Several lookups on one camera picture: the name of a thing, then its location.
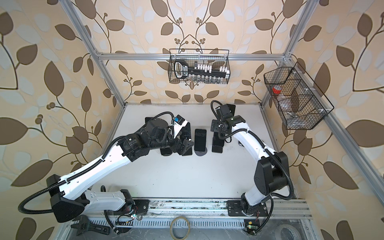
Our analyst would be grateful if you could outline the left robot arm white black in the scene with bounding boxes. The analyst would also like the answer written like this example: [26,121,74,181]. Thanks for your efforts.
[18,112,194,223]

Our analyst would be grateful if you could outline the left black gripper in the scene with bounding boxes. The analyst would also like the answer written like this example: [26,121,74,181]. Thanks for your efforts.
[148,126,196,154]

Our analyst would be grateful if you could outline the purple edged black phone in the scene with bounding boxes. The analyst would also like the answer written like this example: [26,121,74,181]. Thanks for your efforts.
[212,132,225,147]

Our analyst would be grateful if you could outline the wire basket on back wall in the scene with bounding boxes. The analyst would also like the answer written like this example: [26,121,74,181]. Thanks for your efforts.
[168,48,231,85]

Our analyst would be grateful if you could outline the rear tall black phone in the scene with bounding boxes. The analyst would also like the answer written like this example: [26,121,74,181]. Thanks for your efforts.
[223,104,236,119]

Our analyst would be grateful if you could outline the wire basket on wall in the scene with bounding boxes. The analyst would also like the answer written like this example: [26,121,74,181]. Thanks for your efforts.
[264,63,334,130]
[168,48,231,85]

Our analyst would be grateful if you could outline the red cap bottle in basket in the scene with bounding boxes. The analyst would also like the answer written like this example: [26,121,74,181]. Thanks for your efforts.
[272,85,282,96]

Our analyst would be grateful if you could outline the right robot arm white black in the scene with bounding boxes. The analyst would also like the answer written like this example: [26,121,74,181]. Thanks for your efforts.
[210,100,295,216]

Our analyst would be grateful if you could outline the black folding phone stand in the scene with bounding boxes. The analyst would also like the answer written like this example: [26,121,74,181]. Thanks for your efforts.
[212,146,224,154]

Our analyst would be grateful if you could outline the grey tape roll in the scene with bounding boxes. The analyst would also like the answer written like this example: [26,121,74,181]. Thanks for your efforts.
[275,224,302,240]

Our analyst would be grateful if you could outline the tape ring roll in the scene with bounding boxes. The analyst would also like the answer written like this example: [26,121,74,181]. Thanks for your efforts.
[169,215,191,240]

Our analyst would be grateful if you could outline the black adjustable wrench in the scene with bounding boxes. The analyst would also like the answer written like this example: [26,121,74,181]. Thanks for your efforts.
[71,215,111,236]

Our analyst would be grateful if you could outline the wire basket on right wall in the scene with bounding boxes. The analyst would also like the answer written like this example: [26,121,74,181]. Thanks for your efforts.
[264,63,334,130]

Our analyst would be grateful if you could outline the centre black phone with label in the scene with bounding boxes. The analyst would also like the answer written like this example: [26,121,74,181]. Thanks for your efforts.
[180,123,194,153]

